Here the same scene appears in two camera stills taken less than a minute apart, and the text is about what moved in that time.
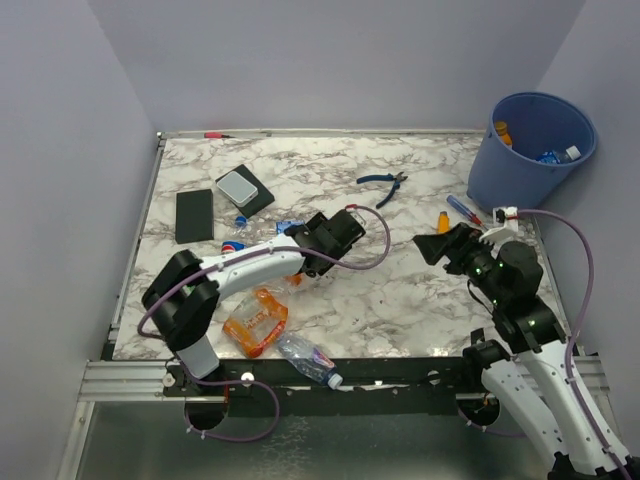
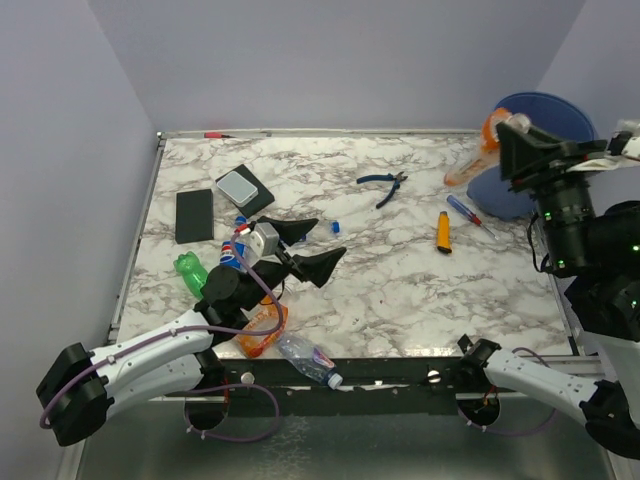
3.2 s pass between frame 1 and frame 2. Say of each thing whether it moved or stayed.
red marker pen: stayed
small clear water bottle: stayed
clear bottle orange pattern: moved
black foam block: stayed
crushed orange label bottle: stayed
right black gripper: moved
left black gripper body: moved
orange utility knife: stayed
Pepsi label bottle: stayed
